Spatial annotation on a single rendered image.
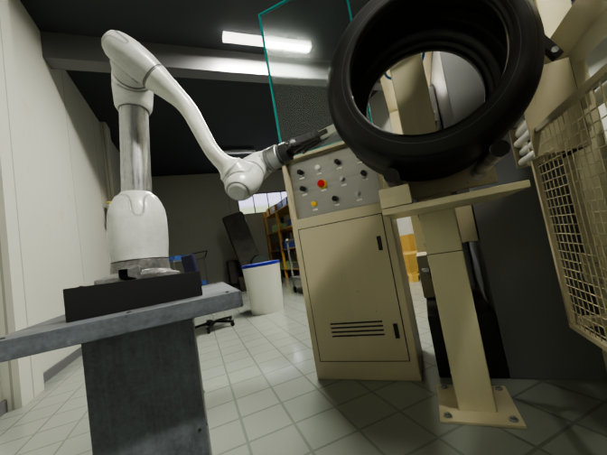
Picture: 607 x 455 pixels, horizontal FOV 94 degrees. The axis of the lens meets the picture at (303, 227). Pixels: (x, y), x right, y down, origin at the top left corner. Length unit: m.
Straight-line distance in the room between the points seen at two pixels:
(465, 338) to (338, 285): 0.63
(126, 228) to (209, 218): 8.52
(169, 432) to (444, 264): 1.05
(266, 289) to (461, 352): 2.73
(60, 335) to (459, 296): 1.22
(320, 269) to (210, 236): 7.90
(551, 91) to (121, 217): 1.41
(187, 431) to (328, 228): 1.07
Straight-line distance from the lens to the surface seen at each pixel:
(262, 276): 3.67
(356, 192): 1.55
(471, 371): 1.37
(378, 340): 1.60
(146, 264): 0.92
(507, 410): 1.46
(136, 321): 0.75
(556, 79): 1.34
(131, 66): 1.24
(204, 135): 1.08
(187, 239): 9.33
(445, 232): 1.25
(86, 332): 0.77
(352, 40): 1.05
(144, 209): 0.94
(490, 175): 1.26
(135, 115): 1.31
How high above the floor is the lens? 0.73
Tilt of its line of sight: 4 degrees up
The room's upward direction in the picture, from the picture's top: 10 degrees counter-clockwise
